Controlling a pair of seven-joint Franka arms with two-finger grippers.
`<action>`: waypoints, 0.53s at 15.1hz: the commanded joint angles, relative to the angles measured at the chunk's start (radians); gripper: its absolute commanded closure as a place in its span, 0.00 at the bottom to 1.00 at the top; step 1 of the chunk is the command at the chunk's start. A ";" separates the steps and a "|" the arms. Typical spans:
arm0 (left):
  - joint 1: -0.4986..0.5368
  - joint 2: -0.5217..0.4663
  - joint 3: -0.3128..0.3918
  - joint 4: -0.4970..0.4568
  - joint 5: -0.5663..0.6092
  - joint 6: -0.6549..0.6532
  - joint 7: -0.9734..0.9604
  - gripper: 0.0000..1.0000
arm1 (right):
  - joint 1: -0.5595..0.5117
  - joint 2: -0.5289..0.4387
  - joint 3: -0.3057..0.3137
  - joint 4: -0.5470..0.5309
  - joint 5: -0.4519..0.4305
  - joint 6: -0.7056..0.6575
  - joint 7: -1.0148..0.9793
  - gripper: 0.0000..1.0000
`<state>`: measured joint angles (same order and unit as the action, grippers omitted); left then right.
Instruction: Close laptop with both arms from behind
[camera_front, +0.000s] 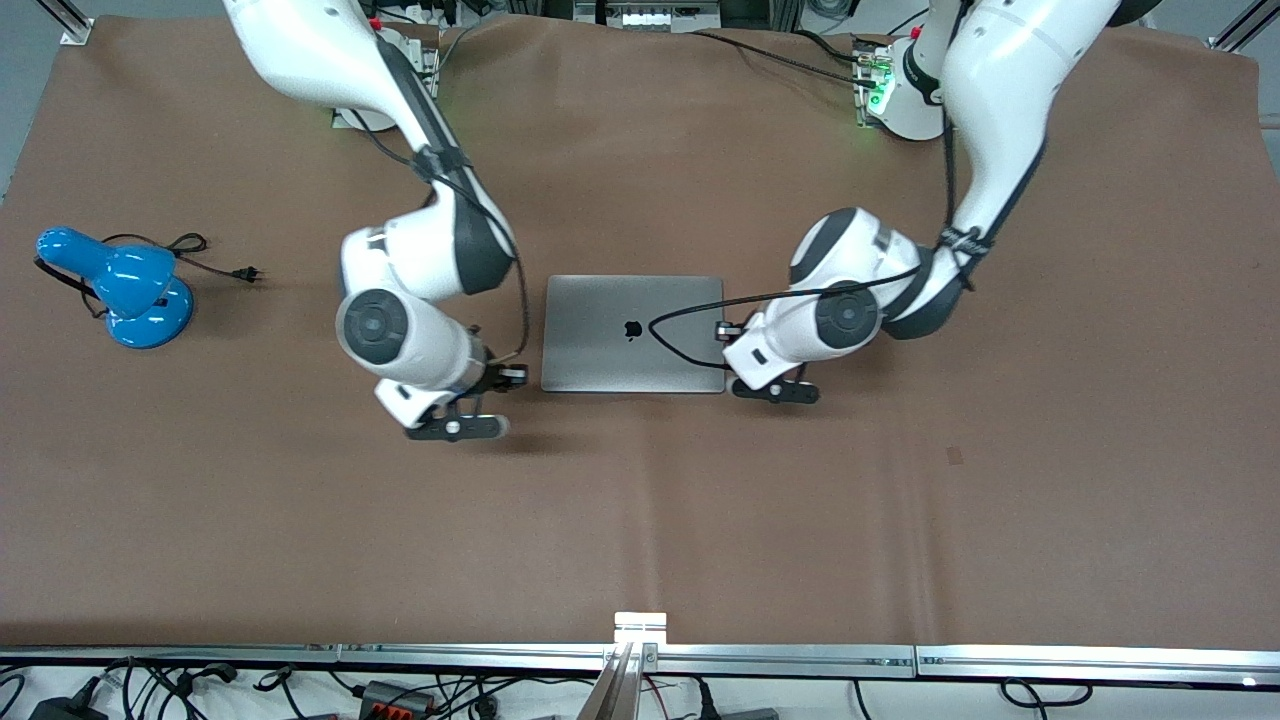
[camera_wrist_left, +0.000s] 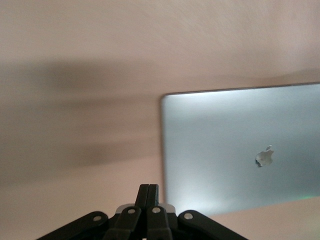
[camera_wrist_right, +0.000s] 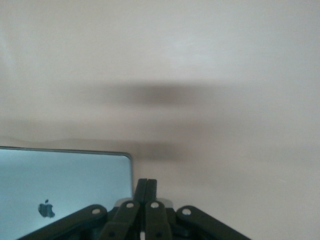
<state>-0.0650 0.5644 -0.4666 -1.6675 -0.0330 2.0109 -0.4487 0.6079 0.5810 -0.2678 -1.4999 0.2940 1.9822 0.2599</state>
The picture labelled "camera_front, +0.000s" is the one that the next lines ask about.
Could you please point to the aluminium table edge rail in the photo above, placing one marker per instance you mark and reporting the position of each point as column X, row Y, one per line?
column 780, row 660
column 170, row 655
column 1100, row 665

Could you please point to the silver grey laptop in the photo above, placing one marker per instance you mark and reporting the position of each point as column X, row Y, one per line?
column 600, row 340

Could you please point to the brown table mat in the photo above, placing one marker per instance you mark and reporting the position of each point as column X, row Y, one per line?
column 640, row 520

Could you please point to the silver metal bracket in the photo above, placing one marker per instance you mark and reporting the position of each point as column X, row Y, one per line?
column 640, row 628

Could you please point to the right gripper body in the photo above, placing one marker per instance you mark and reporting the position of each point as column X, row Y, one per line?
column 493, row 379

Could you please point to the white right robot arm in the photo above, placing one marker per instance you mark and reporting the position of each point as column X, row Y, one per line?
column 420, row 250

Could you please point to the blue desk lamp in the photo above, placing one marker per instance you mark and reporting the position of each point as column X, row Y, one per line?
column 130, row 275

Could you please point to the black power adapter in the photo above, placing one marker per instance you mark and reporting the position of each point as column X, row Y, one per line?
column 65, row 708

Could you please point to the grey orange connector block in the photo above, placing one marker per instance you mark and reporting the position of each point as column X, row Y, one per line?
column 395, row 697

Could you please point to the grey equipment box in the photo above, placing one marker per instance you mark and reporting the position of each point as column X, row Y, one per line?
column 650, row 14

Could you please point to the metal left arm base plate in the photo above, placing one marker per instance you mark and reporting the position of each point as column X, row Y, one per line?
column 872, row 85

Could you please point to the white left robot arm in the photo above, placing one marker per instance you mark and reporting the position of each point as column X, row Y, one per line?
column 1000, row 100

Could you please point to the aluminium camera post profile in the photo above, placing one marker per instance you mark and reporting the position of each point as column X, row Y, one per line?
column 622, row 690

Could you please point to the aluminium corner frame profile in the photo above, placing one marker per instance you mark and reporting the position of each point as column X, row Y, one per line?
column 1245, row 25
column 70, row 25

